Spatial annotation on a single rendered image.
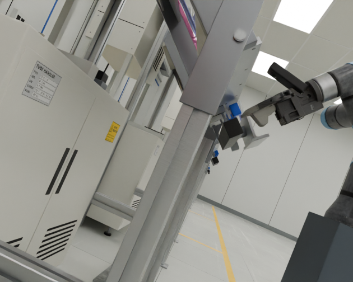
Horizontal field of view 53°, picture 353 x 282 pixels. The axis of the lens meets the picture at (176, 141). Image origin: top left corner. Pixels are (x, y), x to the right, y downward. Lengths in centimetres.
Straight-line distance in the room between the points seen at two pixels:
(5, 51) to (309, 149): 856
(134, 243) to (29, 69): 33
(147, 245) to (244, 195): 820
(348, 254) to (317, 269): 9
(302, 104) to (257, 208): 773
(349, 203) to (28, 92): 93
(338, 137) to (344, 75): 815
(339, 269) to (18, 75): 94
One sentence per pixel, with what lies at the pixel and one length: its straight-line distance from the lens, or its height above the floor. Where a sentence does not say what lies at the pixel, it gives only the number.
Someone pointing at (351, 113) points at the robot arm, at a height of 83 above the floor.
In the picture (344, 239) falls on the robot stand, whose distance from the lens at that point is 112.
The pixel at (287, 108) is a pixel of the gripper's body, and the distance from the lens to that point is 99.
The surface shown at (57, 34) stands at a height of 77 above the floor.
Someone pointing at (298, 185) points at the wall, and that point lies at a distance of 885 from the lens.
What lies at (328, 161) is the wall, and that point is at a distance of 906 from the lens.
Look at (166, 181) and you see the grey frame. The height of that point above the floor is 49.
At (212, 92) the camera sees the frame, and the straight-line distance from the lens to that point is 45.
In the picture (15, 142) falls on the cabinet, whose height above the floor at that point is 44.
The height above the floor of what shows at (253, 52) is 72.
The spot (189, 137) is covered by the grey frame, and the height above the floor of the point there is 55.
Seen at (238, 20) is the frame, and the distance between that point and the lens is 49.
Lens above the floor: 51
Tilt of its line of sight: 4 degrees up
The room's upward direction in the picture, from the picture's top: 23 degrees clockwise
